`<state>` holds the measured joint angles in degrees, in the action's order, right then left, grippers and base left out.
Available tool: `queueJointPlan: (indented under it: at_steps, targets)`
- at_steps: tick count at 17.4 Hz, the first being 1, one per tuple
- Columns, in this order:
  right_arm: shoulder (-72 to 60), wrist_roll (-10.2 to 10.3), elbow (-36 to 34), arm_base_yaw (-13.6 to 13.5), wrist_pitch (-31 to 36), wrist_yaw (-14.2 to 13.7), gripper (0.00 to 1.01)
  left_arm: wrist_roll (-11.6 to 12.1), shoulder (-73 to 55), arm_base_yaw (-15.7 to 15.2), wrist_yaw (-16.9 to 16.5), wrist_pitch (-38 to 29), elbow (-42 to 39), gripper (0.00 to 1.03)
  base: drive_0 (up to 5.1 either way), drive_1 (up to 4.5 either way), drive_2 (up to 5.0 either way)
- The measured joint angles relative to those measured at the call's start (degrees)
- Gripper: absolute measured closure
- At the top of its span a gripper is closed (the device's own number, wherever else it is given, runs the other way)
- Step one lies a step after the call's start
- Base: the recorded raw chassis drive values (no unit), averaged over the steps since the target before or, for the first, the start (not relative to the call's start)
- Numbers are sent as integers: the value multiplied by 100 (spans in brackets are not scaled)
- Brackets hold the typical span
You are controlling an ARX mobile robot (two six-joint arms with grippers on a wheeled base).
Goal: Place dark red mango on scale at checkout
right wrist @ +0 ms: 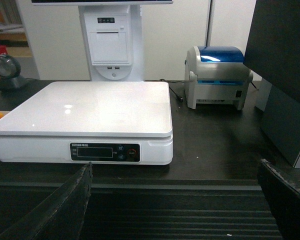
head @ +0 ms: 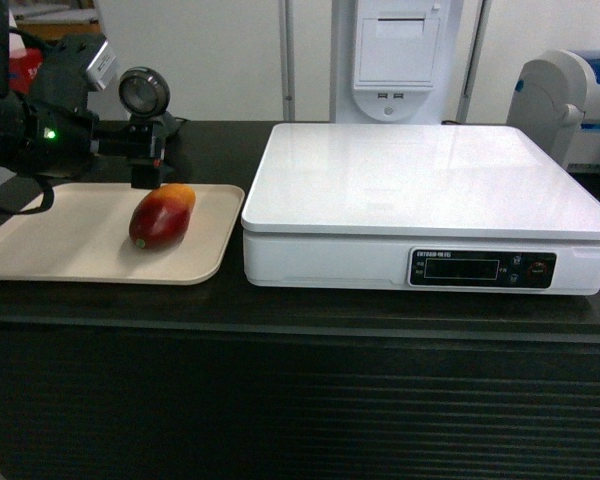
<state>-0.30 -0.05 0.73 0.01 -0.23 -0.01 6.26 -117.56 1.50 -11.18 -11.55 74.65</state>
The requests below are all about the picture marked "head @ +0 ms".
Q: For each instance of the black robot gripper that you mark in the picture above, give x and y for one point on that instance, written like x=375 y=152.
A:
x=63 y=137

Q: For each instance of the dark red mango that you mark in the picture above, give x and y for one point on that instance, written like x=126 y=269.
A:
x=162 y=218

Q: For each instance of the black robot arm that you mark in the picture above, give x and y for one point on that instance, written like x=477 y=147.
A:
x=12 y=112

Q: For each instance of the white checkout scale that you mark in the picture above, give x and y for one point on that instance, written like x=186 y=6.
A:
x=410 y=207

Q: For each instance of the black round barcode scanner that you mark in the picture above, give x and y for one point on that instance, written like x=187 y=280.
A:
x=145 y=94

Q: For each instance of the beige plastic tray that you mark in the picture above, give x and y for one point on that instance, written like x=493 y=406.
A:
x=84 y=238

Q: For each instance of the red fire extinguisher box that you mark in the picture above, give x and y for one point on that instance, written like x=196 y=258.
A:
x=23 y=67

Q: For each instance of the white receipt printer kiosk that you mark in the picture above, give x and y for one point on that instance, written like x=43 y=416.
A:
x=391 y=60

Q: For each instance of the white blue label printer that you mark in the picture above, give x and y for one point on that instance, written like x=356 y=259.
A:
x=556 y=103

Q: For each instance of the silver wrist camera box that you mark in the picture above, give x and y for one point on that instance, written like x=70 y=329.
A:
x=102 y=68

